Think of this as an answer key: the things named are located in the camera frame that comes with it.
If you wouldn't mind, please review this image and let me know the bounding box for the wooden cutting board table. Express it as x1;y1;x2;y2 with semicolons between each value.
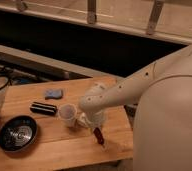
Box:
0;77;133;171

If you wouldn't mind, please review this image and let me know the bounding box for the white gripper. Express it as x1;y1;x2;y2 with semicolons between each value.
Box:
86;111;105;129

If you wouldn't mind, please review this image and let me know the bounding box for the metal bracket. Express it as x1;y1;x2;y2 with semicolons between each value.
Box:
15;0;27;12
146;0;165;35
87;0;96;24

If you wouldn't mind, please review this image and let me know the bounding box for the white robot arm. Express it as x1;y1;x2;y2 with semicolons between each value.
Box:
79;45;192;171

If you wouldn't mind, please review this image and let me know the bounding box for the black rectangular case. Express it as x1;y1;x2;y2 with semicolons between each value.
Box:
30;102;57;116

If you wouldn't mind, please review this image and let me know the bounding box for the black ceramic bowl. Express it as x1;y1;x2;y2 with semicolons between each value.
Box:
0;115;38;152

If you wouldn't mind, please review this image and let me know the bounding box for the metal bracket right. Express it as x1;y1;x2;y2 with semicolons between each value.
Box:
146;0;165;35

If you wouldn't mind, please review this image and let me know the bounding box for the metal bracket middle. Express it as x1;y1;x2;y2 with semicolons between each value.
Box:
87;0;96;24

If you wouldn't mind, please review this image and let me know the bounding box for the translucent plastic cup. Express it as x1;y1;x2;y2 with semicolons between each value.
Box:
58;104;77;127

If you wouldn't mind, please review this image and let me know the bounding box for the metal bracket left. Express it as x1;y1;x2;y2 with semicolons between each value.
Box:
15;0;27;12

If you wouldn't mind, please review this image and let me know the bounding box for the white tube with label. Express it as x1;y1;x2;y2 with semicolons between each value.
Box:
77;113;88;128

